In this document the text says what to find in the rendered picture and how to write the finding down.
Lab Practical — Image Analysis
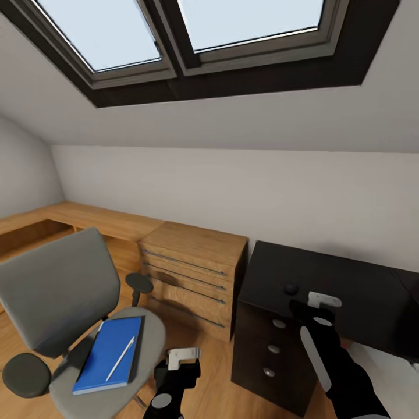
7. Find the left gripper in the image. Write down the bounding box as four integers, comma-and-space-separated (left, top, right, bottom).
153, 358, 201, 394

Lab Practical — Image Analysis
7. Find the folder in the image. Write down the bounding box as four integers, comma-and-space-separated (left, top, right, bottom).
72, 317, 141, 395

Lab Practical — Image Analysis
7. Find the mouse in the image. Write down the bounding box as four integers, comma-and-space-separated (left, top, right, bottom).
285, 281, 300, 293

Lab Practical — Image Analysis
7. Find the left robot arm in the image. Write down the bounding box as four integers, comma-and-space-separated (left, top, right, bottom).
143, 347, 201, 419

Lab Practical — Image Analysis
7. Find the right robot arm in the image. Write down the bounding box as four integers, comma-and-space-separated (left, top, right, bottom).
289, 291, 390, 419

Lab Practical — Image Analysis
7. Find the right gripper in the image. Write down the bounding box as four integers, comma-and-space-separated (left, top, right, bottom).
289, 299, 334, 323

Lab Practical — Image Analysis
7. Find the swivel chair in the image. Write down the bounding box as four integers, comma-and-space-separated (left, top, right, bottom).
0, 228, 169, 419

